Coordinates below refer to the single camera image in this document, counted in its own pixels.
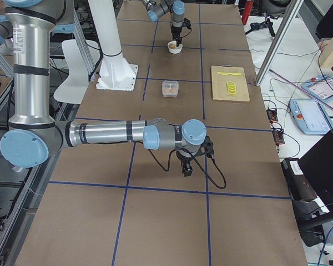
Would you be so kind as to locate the teach pendant far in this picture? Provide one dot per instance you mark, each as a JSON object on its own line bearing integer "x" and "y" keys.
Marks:
{"x": 322, "y": 87}

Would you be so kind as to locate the teach pendant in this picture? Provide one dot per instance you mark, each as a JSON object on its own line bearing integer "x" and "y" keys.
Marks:
{"x": 310, "y": 117}
{"x": 322, "y": 87}

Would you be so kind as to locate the lemon slice front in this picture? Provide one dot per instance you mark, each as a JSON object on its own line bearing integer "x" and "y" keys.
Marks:
{"x": 232, "y": 92}

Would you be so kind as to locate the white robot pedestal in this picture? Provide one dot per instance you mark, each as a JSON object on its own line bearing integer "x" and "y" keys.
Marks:
{"x": 115, "y": 72}

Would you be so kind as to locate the wooden cutting board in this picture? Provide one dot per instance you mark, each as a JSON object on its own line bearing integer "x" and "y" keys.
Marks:
{"x": 219, "y": 86}

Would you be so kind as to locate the aluminium frame post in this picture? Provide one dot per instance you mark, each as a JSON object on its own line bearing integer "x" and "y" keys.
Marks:
{"x": 286, "y": 22}

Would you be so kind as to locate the yellow plastic knife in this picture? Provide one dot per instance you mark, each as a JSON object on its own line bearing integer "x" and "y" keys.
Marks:
{"x": 229, "y": 73}

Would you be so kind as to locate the pink rod green tip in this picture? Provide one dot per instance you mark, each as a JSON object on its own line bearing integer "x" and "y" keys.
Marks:
{"x": 303, "y": 90}

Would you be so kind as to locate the clear plastic egg box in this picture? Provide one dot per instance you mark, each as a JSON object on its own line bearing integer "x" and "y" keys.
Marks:
{"x": 171, "y": 84}

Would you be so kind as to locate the white ceramic bowl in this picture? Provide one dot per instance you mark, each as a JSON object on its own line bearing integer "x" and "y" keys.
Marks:
{"x": 175, "y": 50}

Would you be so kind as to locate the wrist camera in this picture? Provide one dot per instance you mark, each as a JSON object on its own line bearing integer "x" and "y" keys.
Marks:
{"x": 207, "y": 148}
{"x": 187, "y": 23}

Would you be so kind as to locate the white chair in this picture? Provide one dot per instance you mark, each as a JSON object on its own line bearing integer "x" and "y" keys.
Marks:
{"x": 73, "y": 89}

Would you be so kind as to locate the black monitor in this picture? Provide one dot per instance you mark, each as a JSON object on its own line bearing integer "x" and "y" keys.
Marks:
{"x": 317, "y": 167}

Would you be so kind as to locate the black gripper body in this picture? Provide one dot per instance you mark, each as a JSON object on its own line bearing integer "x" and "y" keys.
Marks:
{"x": 176, "y": 32}
{"x": 183, "y": 159}

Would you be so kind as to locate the teach pendant near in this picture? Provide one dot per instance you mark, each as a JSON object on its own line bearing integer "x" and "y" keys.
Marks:
{"x": 310, "y": 117}

